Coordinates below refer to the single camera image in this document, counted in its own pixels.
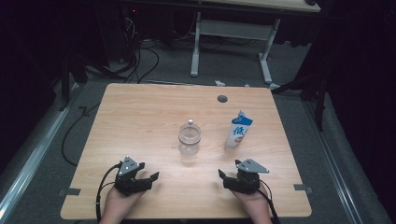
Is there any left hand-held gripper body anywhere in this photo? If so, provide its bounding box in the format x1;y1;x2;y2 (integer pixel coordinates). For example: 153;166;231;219
113;156;153;197

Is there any desk with white metal legs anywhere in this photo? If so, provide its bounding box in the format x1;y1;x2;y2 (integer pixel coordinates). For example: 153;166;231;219
190;0;321;86

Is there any black floor cable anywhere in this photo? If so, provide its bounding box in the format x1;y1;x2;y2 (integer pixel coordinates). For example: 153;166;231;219
61;102;104;167

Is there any white blue salt pouch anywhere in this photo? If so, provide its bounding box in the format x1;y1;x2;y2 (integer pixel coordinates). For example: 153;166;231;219
224;110;254;150

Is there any metal floor rail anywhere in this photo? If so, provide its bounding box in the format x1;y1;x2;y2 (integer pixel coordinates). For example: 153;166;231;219
303;99;366;224
0;83;82;224

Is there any person's right hand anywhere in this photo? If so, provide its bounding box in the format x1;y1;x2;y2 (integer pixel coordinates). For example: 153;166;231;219
232;185;272;217

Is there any black stand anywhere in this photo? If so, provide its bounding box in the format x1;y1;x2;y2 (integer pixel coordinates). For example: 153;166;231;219
58;55;89;112
270;70;329;132

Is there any gray tape piece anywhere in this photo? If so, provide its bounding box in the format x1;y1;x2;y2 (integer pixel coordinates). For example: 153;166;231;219
293;183;313;192
59;188;81;198

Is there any person's left hand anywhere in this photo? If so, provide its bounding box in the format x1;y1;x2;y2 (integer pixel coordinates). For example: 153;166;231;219
104;186;146;220

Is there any bundle of black cables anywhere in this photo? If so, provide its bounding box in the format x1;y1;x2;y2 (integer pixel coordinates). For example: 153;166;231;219
120;15;161;84

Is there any clear glass jar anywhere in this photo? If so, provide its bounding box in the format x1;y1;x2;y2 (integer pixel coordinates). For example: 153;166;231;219
177;121;202;157

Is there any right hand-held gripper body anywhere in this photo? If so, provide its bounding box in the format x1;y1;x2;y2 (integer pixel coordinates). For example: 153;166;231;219
225;158;270;195

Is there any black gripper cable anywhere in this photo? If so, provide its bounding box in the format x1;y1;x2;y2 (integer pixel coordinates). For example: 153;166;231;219
95;161;124;224
257;179;281;224

